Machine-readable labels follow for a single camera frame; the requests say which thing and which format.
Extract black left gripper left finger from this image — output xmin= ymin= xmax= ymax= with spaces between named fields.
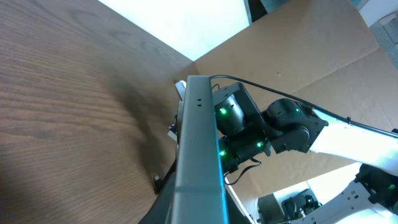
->
xmin=138 ymin=158 xmax=178 ymax=224

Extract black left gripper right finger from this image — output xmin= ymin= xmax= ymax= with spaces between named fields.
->
xmin=224 ymin=179 xmax=254 ymax=224

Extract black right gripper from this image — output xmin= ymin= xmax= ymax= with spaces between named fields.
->
xmin=218 ymin=134 xmax=271 ymax=174

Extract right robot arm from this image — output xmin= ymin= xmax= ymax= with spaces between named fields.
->
xmin=213 ymin=82 xmax=397 ymax=223

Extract brown cardboard panel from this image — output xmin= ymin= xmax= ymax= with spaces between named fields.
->
xmin=192 ymin=0 xmax=398 ymax=224

